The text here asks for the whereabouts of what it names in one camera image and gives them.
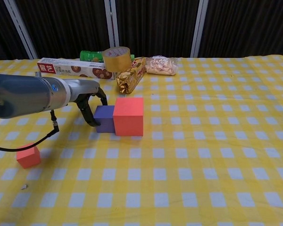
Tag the yellow checkered tablecloth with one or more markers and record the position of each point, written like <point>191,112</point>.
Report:
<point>191,153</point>

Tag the black pleated curtain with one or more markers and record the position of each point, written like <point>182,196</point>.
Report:
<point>155,23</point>

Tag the green plastic drink bottle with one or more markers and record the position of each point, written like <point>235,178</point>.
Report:
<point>90,56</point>

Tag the small paper scrap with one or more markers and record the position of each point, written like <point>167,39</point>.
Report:
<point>24,187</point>

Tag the gold snack package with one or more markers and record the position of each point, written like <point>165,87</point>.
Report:
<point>130,77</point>

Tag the small red foam cube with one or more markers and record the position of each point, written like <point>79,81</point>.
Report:
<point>28,156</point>

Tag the long white baking paper box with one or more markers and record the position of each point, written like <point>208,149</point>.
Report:
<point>68,68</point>

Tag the clear tape roll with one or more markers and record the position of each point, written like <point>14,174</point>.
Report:
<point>116,62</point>

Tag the purple foam cube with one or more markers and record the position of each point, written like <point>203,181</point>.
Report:
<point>105,120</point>

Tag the white metal frame post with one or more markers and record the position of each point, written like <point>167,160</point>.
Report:
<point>112,26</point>
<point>21,30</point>
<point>199,28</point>

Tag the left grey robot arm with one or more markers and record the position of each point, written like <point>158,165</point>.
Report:
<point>26,94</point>

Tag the large red foam cube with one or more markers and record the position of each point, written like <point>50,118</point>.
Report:
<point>128,117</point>

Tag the clear bag of candies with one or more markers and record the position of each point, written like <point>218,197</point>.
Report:
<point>161,66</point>

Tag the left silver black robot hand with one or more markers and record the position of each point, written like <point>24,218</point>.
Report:
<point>85,89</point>

